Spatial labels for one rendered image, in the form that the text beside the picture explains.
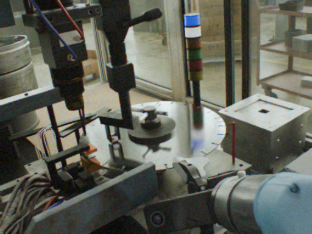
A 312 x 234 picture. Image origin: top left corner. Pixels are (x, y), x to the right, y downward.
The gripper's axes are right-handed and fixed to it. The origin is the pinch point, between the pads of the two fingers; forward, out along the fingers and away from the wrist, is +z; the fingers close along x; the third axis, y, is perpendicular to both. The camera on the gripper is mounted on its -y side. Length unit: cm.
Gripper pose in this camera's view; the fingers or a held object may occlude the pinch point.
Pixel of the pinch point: (180, 198)
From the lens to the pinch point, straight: 63.1
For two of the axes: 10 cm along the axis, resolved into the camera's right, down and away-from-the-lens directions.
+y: 9.5, -2.0, 2.4
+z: -2.1, 1.8, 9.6
